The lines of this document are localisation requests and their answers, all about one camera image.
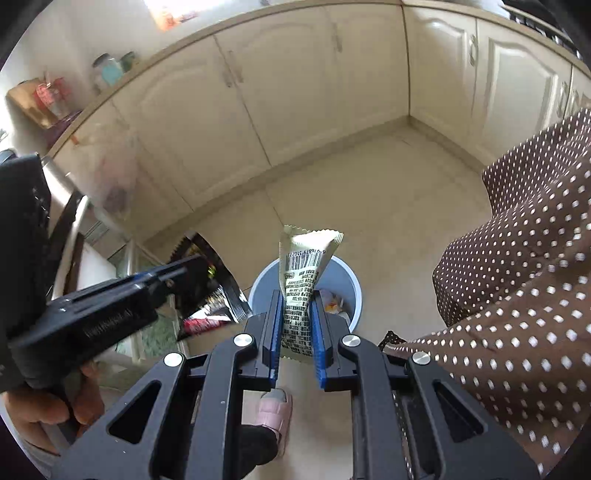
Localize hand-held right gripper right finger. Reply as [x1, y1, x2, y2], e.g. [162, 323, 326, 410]
[310, 293, 541, 480]

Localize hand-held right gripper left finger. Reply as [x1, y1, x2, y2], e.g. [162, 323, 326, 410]
[51, 290, 283, 480]

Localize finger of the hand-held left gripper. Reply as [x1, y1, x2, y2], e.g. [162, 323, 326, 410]
[139, 255, 218, 311]

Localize black snack wrapper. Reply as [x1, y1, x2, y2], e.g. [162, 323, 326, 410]
[168, 232, 254, 342]

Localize blue plastic bin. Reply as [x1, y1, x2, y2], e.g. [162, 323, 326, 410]
[248, 257, 363, 334]

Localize white snack wrapper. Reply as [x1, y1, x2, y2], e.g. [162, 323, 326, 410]
[278, 224, 345, 360]

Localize person's left hand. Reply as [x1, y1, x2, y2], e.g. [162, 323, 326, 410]
[4, 362, 106, 457]

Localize crumpled white wrapper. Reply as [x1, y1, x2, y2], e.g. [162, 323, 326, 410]
[318, 288, 352, 324]

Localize glass door cabinet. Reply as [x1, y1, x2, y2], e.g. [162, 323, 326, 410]
[81, 220, 188, 367]

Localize pink slipper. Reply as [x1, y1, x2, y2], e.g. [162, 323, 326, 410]
[256, 388, 294, 457]

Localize translucent plastic bag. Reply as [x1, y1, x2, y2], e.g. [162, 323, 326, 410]
[69, 124, 145, 224]

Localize brown polka dot garment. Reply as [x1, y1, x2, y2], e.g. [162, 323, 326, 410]
[379, 107, 591, 478]

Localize cardboard box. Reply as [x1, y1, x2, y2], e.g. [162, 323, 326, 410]
[6, 78, 85, 131]

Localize cream kitchen base cabinets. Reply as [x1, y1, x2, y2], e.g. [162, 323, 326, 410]
[48, 0, 591, 232]

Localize teal lidded glass jar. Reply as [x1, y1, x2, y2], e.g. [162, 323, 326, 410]
[91, 53, 126, 94]

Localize red label jar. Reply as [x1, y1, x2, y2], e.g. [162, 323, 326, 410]
[34, 78, 71, 118]

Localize kitchen window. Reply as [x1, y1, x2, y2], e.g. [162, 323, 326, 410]
[144, 0, 219, 31]

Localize black gas stove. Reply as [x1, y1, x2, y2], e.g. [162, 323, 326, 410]
[505, 0, 583, 58]

